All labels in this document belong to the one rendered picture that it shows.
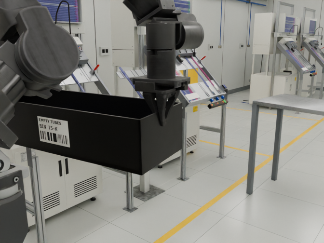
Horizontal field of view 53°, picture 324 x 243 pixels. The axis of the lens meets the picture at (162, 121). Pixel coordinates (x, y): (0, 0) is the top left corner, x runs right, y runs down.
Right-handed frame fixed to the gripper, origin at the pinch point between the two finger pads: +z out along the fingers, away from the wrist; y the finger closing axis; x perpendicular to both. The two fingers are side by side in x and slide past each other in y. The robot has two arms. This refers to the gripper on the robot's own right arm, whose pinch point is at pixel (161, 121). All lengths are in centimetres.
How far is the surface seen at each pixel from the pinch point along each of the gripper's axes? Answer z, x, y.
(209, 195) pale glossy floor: 113, -176, 58
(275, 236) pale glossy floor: 113, -145, -1
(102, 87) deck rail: 19, -126, 124
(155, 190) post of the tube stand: 111, -160, 101
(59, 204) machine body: 98, -86, 137
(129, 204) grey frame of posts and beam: 107, -123, 102
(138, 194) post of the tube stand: 111, -147, 111
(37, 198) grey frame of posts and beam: 70, -51, 112
